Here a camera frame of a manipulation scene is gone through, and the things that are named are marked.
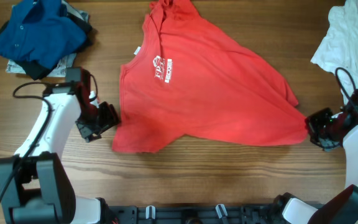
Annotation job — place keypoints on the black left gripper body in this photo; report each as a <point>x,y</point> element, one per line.
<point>97,123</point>

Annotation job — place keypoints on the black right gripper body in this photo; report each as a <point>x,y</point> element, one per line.
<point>322,130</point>

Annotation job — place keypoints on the red printed t-shirt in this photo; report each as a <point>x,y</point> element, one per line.
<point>190,78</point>

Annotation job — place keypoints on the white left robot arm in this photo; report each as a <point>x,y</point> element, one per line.
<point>34,187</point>

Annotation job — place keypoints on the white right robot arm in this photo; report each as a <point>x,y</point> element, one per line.
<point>343,208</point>

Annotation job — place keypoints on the white t-shirt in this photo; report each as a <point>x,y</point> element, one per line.
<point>339,48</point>

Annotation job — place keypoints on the grey printed folded cloth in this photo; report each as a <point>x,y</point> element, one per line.
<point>61,67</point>

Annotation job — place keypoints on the blue polo shirt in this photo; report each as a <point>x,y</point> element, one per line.
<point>37,31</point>

